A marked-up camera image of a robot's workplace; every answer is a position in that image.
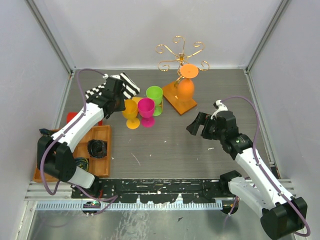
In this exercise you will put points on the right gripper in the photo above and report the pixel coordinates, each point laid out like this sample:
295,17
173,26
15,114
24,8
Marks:
204,119

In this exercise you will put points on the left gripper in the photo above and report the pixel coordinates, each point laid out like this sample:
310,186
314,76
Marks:
122,98

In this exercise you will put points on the yellow-orange plastic wine glass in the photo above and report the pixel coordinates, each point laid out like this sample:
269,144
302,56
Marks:
130,114

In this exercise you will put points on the gold wire wine glass rack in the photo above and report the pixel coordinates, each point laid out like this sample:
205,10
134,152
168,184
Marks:
170,90

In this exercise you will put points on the orange plastic wine glass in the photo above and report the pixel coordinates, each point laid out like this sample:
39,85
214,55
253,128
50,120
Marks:
186,87

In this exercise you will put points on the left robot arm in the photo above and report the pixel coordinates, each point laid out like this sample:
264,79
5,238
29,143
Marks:
55,153

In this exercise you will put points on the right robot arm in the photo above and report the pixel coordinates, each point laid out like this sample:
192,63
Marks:
279,212

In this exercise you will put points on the yellow plastic wine glass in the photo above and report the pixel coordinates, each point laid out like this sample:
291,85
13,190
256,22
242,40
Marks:
137,99

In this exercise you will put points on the magenta plastic wine glass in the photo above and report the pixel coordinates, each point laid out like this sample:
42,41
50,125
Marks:
146,109

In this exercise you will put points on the green plastic wine glass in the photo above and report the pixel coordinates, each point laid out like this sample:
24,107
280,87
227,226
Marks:
156,94

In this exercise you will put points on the red plastic wine glass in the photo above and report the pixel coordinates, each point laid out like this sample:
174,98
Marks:
71,115

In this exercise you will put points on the black white striped cloth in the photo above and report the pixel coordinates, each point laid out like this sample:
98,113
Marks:
130,88

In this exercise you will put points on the wooden compartment tray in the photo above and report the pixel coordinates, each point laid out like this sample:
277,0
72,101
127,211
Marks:
99,167

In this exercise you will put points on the rolled blue-yellow tie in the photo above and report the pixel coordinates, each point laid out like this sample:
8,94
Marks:
82,163

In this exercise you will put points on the rolled dark orange-floral tie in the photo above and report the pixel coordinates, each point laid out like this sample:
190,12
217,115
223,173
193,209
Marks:
45,132

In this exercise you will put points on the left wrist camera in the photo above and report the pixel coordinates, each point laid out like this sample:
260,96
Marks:
105,76

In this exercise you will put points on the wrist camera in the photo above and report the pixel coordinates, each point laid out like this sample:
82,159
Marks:
219,107
105,76

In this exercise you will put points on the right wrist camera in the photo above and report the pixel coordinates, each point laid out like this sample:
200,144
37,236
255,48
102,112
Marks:
219,107

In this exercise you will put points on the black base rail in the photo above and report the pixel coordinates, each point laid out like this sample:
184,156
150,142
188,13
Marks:
160,191

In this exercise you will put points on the white slotted cable duct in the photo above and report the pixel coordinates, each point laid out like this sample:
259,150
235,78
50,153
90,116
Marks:
84,205

